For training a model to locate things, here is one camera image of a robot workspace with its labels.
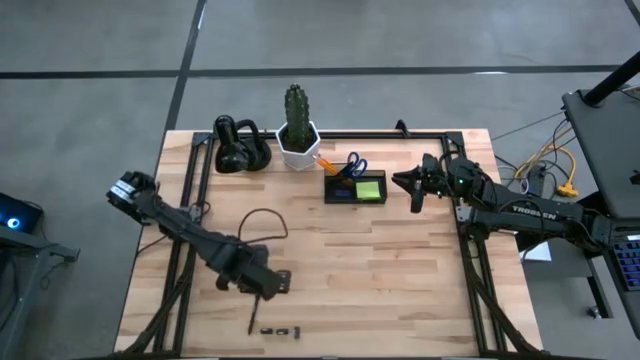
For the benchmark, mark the green sticky note pad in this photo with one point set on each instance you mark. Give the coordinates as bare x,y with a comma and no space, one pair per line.
368,190

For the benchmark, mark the black binder clip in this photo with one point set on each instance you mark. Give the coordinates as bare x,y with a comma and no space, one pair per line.
266,331
283,331
297,333

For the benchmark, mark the grey laptop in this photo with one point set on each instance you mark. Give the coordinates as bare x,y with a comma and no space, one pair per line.
610,150

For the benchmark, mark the black device with blue light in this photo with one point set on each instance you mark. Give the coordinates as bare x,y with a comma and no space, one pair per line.
25,215

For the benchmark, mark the black power strip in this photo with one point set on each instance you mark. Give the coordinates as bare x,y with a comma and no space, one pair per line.
537,182

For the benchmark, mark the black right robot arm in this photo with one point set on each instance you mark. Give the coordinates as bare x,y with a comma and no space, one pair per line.
530,212

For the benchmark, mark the black desk lamp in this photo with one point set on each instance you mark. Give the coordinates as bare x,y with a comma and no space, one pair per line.
240,160

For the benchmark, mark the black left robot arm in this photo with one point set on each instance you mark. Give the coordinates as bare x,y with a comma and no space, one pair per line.
175,225

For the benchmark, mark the white paper sheet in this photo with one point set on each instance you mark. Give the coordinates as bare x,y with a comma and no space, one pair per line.
537,254

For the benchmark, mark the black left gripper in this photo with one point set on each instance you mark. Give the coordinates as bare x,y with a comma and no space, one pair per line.
255,275

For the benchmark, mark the black mesh desk organizer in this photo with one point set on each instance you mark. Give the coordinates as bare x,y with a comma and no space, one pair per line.
372,175

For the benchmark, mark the thick black pole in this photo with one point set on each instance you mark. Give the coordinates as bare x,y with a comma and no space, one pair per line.
612,80

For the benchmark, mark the backlit keyboard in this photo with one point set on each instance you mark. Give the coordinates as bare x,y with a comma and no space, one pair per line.
629,260

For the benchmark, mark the black table clamp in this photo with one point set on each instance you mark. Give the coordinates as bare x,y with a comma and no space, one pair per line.
401,129

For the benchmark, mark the white plant pot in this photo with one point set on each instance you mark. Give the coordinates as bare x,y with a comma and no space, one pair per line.
295,160

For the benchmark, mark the black side stand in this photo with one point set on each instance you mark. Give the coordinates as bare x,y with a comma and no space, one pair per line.
30,245

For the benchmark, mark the black aluminium rig frame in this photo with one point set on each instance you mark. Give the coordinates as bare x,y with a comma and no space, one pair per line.
380,135

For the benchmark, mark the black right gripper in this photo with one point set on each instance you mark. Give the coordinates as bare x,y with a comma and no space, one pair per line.
417,204

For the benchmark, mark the black pen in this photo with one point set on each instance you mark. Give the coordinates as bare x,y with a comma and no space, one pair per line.
252,320

